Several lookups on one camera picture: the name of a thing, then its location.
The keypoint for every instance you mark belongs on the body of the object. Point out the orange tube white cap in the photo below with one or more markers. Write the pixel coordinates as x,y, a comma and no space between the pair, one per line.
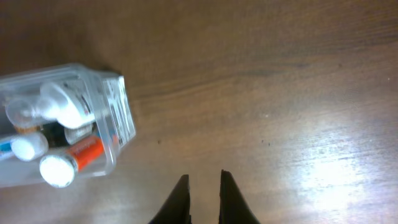
60,169

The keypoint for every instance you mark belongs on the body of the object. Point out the white blue toothpaste box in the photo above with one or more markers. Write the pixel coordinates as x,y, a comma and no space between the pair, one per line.
6,151

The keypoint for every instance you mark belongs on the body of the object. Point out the clear plastic container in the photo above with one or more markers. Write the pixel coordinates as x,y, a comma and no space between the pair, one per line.
108,99

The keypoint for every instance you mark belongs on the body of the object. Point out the dark bottle white cap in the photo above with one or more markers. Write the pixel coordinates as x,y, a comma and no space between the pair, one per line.
33,145

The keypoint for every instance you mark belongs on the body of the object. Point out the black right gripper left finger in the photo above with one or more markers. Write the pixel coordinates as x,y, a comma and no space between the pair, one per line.
176,209

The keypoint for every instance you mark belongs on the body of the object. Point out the white bottle clear cap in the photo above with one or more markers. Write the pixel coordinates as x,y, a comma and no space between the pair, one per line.
64,102

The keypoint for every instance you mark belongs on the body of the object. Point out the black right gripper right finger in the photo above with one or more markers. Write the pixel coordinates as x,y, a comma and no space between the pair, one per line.
233,207

